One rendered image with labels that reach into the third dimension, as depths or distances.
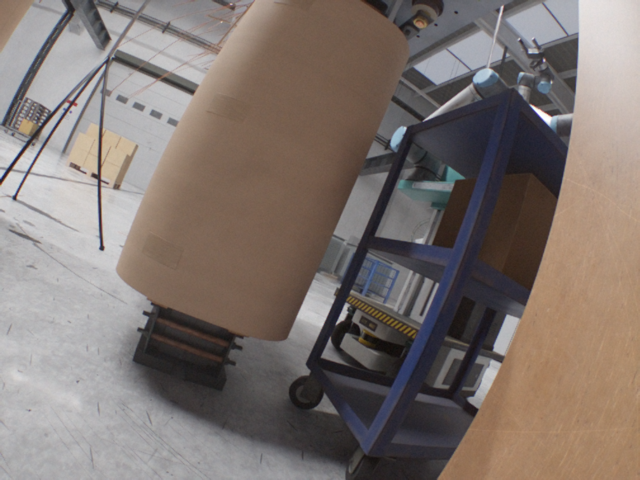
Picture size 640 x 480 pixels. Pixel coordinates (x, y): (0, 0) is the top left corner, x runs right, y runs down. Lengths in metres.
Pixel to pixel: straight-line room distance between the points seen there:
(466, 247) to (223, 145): 0.51
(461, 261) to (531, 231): 0.32
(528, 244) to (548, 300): 0.56
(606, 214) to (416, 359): 0.41
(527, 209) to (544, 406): 0.62
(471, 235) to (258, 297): 0.45
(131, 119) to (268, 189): 14.55
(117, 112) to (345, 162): 14.83
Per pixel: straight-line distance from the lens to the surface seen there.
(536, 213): 0.90
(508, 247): 0.82
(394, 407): 0.63
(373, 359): 1.58
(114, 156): 7.29
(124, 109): 15.39
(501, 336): 5.74
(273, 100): 0.75
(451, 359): 1.62
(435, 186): 1.81
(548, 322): 0.32
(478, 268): 0.64
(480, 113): 0.82
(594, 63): 0.46
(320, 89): 0.79
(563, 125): 1.28
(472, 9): 1.23
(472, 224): 0.62
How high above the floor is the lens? 0.43
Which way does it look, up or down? 3 degrees up
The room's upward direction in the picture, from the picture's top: 24 degrees clockwise
